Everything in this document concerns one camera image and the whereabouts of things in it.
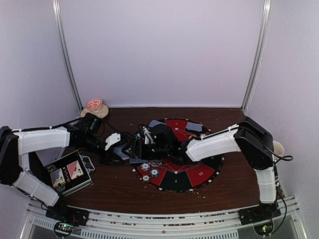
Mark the right aluminium frame post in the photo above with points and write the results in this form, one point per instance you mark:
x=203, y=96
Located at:
x=261, y=42

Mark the green fifty chips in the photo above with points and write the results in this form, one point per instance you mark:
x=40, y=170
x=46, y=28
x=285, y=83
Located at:
x=154, y=172

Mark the brown hundred chip sector two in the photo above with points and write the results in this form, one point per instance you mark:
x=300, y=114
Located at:
x=146, y=178

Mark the dealt card sector five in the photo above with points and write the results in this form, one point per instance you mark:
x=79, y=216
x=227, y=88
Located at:
x=154, y=123

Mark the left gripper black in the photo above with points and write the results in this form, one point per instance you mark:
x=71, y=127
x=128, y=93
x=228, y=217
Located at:
x=106, y=158

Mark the dealt card sector seven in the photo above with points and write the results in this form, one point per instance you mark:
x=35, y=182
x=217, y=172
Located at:
x=193, y=126

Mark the aluminium poker case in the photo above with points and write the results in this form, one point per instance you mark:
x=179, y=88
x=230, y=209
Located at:
x=70, y=173

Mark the blue playing card deck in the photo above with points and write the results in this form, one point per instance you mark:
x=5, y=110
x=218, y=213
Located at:
x=118, y=151

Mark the left aluminium frame post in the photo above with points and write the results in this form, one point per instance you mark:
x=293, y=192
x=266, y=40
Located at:
x=65, y=53

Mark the round wooden plate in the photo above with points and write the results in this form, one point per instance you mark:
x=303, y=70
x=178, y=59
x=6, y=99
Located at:
x=101, y=112

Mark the aluminium frame post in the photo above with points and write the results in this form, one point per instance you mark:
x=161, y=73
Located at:
x=65, y=53
x=261, y=42

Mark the front aluminium rail base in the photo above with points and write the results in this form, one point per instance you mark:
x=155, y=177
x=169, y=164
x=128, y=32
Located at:
x=224, y=224

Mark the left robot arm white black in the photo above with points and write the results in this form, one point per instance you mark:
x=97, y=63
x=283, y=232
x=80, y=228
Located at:
x=45, y=162

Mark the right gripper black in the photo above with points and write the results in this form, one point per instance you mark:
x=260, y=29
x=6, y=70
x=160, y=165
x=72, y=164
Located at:
x=141, y=156

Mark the red white patterned bowl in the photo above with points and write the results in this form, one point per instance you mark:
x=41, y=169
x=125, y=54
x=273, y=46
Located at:
x=94, y=104

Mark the dealt card sector three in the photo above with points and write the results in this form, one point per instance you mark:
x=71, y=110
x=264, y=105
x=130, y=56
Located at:
x=136, y=161

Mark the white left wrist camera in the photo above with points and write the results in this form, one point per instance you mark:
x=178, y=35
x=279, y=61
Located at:
x=111, y=140

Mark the clear acrylic dealer button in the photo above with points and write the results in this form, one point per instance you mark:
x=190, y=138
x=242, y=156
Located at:
x=156, y=163

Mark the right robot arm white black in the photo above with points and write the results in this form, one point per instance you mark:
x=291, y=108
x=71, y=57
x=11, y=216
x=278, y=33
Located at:
x=204, y=154

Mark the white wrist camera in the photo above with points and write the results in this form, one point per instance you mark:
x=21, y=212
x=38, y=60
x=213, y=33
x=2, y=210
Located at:
x=111, y=140
x=145, y=133

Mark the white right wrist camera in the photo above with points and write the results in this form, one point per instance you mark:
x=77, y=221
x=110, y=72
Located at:
x=145, y=133

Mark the cream ceramic mug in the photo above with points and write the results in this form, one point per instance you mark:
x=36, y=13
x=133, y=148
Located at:
x=278, y=149

